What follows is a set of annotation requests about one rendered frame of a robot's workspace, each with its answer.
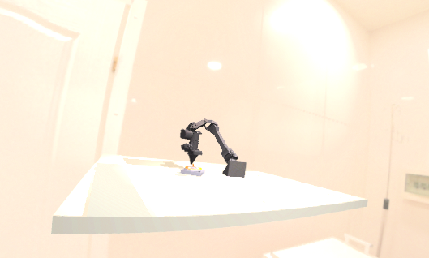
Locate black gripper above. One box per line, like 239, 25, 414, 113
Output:
184, 140, 203, 166

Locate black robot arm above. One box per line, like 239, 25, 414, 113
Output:
180, 118, 238, 164

